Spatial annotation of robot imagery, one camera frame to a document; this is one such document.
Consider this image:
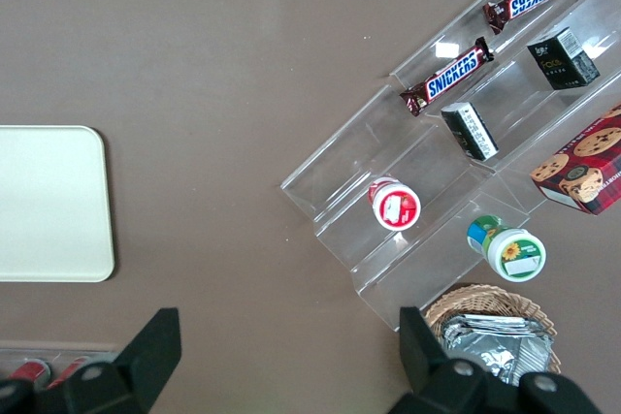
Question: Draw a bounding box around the clear acrylic bottle rack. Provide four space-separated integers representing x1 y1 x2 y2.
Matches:
0 339 120 386

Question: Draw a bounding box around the small black carton box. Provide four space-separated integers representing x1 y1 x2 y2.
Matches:
526 26 602 91
440 101 500 162

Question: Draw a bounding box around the wicker basket holding foil packs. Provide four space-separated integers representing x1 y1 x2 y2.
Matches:
422 282 563 376

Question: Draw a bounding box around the cream rectangular plastic tray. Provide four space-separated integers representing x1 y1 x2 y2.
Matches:
0 125 116 283

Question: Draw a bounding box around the clear acrylic stepped shelf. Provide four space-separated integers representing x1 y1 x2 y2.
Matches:
279 0 621 333

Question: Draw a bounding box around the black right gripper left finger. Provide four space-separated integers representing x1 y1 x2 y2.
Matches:
36 306 183 414

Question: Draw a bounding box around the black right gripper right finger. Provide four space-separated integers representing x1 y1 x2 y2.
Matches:
387 305 523 414

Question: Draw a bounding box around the silver foil wrapped package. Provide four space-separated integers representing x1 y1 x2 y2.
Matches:
439 314 558 343
440 331 554 386

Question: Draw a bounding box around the red chocolate chip cookie box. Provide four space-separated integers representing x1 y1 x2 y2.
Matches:
529 103 621 216

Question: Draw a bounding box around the red lid yogurt cup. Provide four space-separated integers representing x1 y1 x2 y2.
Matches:
367 175 422 232

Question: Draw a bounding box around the red cola bottle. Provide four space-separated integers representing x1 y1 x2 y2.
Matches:
48 355 98 389
9 358 53 386

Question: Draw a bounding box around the green lid sunflower cup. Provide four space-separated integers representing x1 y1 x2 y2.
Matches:
466 214 547 283

